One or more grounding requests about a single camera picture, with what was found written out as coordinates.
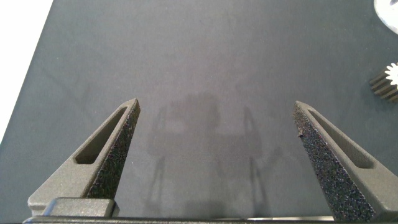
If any round white pin plate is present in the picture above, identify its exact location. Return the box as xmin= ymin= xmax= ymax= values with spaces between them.
xmin=373 ymin=0 xmax=398 ymax=35

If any dark mat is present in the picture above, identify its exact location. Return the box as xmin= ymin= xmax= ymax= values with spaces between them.
xmin=0 ymin=0 xmax=398 ymax=224

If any small steel planetary gear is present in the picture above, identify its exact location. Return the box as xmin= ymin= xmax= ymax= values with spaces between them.
xmin=369 ymin=61 xmax=398 ymax=103

